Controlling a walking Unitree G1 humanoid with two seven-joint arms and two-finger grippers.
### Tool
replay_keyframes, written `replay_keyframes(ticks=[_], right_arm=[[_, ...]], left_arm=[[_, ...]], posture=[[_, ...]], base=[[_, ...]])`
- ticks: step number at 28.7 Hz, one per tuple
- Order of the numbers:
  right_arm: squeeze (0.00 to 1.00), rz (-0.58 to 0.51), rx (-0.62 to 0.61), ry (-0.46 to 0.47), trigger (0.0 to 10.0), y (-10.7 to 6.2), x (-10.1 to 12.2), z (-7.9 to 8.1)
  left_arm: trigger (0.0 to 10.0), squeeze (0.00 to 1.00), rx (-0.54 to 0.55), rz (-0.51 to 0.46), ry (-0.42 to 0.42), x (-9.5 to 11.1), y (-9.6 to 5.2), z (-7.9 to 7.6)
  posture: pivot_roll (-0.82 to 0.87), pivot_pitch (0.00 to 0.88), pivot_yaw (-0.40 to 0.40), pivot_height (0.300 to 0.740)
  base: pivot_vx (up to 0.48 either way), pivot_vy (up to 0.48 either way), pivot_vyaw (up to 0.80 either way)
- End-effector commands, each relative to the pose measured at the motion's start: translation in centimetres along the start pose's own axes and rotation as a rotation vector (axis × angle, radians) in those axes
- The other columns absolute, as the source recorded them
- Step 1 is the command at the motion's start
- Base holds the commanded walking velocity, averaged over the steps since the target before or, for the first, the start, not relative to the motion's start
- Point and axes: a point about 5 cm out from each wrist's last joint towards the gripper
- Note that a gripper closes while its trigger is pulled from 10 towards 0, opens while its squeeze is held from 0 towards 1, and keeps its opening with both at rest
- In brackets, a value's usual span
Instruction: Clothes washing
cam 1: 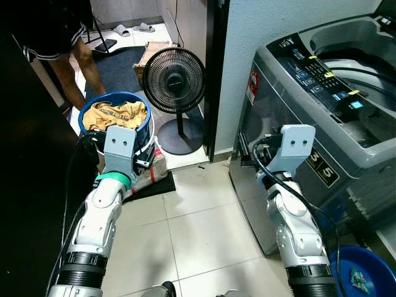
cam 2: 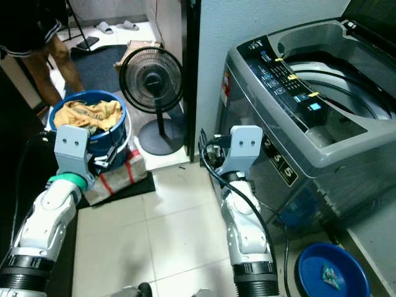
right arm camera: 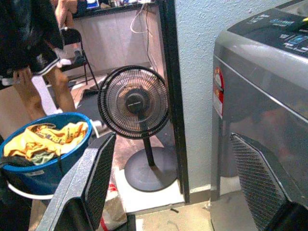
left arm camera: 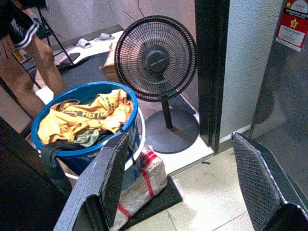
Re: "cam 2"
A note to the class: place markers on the wrapped block with red tape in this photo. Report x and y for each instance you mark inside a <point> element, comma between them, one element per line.
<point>120,176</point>

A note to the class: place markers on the black rubber mat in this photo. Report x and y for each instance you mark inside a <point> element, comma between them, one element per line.
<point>145,184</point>

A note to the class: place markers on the right robot leg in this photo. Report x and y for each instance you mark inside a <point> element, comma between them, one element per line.
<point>201,293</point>

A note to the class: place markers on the black slipper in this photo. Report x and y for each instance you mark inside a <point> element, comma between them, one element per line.
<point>83,43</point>

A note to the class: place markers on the small green crumpled item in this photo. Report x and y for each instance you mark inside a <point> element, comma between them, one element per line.
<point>329,275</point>

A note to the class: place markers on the left robot leg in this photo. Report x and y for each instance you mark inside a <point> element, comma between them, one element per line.
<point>145,289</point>

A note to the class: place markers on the grey slipper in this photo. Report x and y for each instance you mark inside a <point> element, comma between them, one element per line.
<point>129,25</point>
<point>104,28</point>

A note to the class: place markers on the blue plastic bucket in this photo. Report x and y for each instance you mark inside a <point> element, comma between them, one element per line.
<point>114,139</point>

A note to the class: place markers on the robot leg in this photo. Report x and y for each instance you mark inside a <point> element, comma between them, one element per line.
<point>201,293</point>
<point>145,289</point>

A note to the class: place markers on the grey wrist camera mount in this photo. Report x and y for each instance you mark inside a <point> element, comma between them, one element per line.
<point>244,145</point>
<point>71,148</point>

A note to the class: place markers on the black standing fan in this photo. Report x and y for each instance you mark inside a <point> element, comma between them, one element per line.
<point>151,80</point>

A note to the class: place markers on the blue plastic basin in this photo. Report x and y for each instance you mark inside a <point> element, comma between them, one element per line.
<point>315,266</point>

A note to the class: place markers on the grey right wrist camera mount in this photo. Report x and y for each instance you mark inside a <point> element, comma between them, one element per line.
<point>244,145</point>

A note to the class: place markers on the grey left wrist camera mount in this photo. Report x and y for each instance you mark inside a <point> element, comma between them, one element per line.
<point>71,148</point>

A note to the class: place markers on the person in black shorts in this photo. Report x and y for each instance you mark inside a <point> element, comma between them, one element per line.
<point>68,65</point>

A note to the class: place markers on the tan yellow printed garment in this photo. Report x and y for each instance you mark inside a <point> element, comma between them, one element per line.
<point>93,114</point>

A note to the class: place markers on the brown cardboard box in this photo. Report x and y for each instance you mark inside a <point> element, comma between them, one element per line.
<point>142,48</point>

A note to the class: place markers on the dark blue floor mat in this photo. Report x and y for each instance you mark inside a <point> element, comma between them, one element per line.
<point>99,68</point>

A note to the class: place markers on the grey top-load washing machine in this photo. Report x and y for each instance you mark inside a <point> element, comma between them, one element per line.
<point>315,161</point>

